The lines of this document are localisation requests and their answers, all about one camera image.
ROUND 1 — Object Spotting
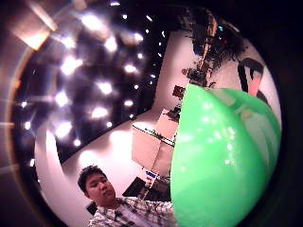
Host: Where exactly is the green plastic bowl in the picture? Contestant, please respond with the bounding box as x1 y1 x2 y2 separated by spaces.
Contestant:
169 83 282 227

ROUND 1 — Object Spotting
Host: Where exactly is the cluster of ceiling spot lights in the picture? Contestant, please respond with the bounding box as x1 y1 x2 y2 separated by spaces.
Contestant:
18 1 169 168

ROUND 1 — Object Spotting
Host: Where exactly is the the person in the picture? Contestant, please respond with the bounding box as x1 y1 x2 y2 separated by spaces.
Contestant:
77 165 178 227

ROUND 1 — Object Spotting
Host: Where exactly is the tall dark plant shelf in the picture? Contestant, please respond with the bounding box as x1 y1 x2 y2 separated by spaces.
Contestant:
188 8 250 69

